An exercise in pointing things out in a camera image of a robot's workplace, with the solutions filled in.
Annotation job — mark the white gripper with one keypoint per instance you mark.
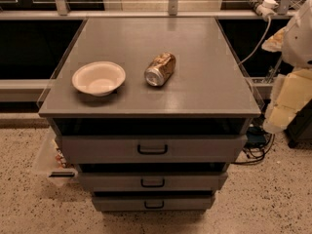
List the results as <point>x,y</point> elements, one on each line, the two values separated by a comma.
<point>299,41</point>

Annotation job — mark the white paper bowl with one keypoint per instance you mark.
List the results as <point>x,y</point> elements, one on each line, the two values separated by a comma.
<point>98,78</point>

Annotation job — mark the grey drawer cabinet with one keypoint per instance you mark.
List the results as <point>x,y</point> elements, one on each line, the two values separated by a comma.
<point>206,96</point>

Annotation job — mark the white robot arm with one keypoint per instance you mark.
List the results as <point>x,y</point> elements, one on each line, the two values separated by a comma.
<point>297,45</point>

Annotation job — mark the crushed aluminium soda can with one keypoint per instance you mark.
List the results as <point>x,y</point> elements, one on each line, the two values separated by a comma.
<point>160,69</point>

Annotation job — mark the clear plastic side bin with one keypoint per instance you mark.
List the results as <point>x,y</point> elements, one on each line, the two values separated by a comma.
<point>49,163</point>

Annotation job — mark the grey bottom drawer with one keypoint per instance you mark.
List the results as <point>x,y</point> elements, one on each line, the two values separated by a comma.
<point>154,203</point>

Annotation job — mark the white power strip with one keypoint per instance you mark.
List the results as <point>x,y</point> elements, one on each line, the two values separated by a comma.
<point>264,8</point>

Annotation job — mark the metal frame rail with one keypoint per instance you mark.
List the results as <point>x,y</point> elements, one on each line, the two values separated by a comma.
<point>80,15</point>

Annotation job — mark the grey top drawer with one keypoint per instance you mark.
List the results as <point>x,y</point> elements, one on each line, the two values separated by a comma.
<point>150,149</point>

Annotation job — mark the grey drawer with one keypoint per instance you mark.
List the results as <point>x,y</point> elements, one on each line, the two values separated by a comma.
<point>150,149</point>
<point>131,182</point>
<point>154,203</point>

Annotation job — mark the grey middle drawer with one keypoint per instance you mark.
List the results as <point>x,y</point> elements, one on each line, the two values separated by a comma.
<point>131,182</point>

